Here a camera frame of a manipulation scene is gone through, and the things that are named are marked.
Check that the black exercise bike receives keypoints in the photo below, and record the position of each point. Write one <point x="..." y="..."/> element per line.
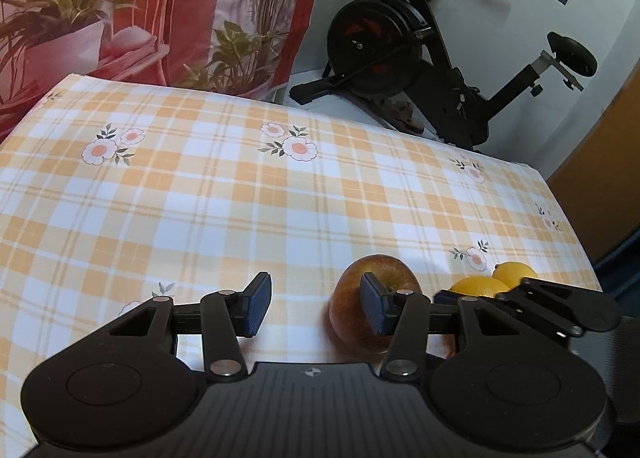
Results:
<point x="370" y="37"/>

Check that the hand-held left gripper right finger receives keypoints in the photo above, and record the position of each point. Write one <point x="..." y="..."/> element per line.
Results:
<point x="372" y="308"/>

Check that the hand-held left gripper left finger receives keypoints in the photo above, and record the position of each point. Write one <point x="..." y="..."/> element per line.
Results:
<point x="257" y="303"/>

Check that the yellow orange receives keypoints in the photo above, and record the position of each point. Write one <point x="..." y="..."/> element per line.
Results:
<point x="475" y="286"/>
<point x="512" y="273"/>

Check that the red apple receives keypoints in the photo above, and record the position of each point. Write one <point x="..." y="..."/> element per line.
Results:
<point x="345" y="313"/>

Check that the brown sandal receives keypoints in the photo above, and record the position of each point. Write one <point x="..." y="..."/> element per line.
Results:
<point x="407" y="117"/>

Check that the wooden door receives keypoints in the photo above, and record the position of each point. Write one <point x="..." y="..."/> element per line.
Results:
<point x="600" y="177"/>

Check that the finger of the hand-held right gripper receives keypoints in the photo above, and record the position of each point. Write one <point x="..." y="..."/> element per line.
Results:
<point x="442" y="298"/>

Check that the orange plaid floral tablecloth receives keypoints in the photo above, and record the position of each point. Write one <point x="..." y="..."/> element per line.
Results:
<point x="200" y="213"/>

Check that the dark blue cloth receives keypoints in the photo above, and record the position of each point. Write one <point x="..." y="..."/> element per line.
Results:
<point x="625" y="268"/>

